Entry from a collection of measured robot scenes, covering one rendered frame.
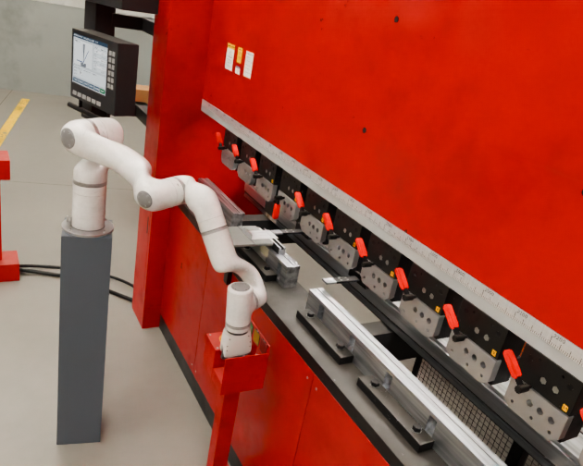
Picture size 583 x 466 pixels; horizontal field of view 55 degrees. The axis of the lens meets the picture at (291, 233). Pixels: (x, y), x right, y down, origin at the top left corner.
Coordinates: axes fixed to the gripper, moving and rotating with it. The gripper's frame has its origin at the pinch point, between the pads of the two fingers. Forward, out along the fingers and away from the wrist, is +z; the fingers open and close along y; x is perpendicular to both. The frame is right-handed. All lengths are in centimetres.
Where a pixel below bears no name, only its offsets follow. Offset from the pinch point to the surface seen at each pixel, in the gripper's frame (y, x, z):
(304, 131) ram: -34, -31, -74
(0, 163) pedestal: 68, -203, -10
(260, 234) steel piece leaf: -29, -51, -24
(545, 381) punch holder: -36, 86, -51
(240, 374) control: -0.1, 4.8, 0.6
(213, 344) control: 5.3, -8.1, -4.3
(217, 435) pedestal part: 3.9, -2.3, 33.2
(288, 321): -21.2, -3.7, -11.5
